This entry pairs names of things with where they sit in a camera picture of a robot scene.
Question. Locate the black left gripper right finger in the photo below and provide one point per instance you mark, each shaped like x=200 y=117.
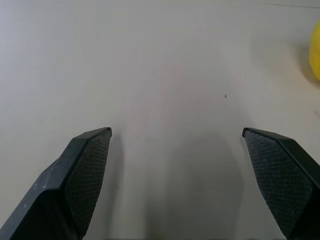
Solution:
x=282 y=180

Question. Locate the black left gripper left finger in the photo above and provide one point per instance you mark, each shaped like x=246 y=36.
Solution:
x=62 y=185

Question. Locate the yellow lemon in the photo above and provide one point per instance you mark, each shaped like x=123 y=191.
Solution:
x=315 y=51

